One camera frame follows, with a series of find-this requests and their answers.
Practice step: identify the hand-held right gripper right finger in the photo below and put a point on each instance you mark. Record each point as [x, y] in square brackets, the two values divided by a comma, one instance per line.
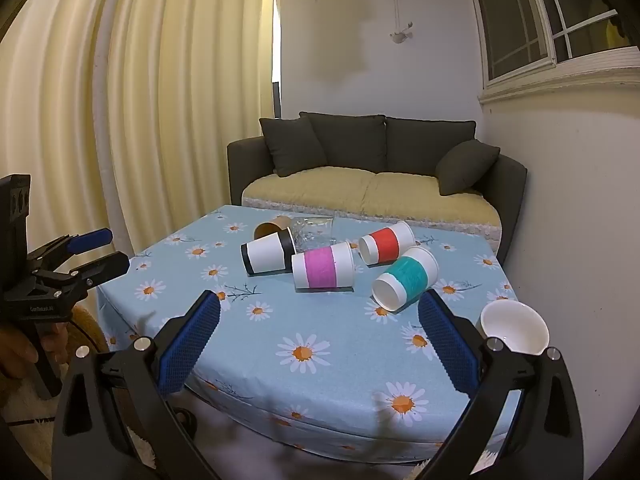
[447, 345]

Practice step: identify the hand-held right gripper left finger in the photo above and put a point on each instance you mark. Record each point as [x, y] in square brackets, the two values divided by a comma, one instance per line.
[192, 340]

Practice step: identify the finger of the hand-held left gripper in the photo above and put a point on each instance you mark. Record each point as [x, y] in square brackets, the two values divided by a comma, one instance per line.
[90, 240]
[107, 266]

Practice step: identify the plain white paper cup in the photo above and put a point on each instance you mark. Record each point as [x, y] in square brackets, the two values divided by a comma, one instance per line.
[515, 327]

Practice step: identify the teal banded white paper cup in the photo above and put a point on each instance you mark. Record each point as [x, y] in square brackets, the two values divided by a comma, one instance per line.
[410, 277]

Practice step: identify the black banded white paper cup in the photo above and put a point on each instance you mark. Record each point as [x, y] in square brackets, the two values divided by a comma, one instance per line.
[267, 255]

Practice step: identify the red banded white paper cup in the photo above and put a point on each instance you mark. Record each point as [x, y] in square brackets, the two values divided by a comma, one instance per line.
[387, 245]

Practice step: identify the brown paper cup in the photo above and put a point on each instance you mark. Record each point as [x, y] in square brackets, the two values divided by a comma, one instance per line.
[272, 226]

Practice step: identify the pink banded white paper cup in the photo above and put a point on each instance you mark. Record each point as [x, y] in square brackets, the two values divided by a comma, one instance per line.
[320, 267]

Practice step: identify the clear plastic cup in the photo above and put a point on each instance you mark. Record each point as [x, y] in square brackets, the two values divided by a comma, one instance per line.
[312, 232]

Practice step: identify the person's left hand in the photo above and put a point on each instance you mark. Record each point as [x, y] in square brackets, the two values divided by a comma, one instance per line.
[17, 355]

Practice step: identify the brown plush toy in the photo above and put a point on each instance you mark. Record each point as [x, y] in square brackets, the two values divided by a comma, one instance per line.
[90, 330]

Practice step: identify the blue daisy tablecloth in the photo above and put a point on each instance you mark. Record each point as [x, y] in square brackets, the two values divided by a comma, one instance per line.
[325, 325]

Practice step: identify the white fluffy rug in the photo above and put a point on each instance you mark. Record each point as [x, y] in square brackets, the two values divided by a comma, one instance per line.
[30, 425]

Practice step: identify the cream curtain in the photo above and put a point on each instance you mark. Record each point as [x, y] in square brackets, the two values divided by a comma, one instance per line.
[150, 110]

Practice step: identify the yellow sofa seat cover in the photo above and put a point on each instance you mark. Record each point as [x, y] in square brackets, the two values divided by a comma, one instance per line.
[380, 195]

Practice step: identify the dark grey sofa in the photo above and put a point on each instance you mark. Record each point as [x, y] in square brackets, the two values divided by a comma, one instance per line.
[510, 180]

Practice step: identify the dark grey cushion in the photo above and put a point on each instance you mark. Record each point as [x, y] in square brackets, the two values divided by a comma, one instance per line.
[350, 142]
[292, 147]
[465, 167]
[425, 142]

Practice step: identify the hanging white ornament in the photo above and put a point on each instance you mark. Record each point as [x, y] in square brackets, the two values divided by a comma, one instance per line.
[400, 35]

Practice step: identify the white framed window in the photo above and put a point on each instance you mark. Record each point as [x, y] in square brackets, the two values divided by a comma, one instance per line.
[525, 20]

